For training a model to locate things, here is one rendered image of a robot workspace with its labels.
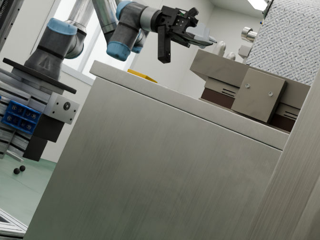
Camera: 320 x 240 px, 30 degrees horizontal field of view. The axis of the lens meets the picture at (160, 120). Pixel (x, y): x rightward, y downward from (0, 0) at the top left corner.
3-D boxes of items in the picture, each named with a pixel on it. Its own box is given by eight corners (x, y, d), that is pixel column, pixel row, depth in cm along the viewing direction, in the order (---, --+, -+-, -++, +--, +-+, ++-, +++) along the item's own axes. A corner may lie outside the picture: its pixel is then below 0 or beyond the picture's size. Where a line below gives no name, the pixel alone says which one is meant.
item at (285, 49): (240, 75, 171) (266, 16, 171) (316, 101, 159) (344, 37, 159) (240, 74, 170) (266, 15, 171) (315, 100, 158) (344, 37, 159)
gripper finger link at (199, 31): (215, 25, 175) (189, 17, 180) (206, 43, 175) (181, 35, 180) (218, 29, 178) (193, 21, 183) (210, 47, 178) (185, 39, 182)
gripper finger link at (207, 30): (218, 29, 178) (193, 21, 183) (210, 47, 178) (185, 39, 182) (222, 33, 180) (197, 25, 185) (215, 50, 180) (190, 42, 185)
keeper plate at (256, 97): (233, 111, 147) (251, 70, 147) (269, 124, 142) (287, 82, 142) (229, 108, 145) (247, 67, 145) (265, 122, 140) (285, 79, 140)
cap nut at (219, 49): (213, 57, 159) (220, 42, 160) (225, 61, 157) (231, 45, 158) (207, 53, 156) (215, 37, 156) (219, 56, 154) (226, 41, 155)
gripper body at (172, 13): (190, 11, 179) (159, 2, 186) (179, 37, 179) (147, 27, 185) (201, 21, 186) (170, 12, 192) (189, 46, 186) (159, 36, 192)
